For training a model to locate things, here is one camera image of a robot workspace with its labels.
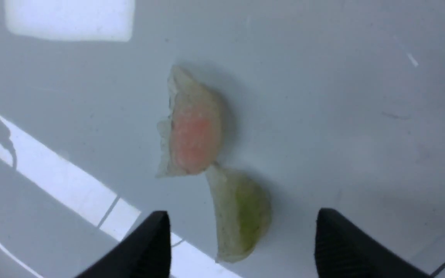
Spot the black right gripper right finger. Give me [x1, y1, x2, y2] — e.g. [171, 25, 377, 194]
[314, 208, 429, 278]

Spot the white square plate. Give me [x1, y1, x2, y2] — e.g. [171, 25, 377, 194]
[0, 0, 445, 278]

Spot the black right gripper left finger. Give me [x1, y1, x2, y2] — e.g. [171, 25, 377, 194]
[77, 211, 172, 278]

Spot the green dumpling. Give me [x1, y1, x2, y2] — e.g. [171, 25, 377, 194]
[205, 163, 272, 263]

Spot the pink dumpling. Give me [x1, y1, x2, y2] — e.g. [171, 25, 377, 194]
[156, 65, 224, 178]

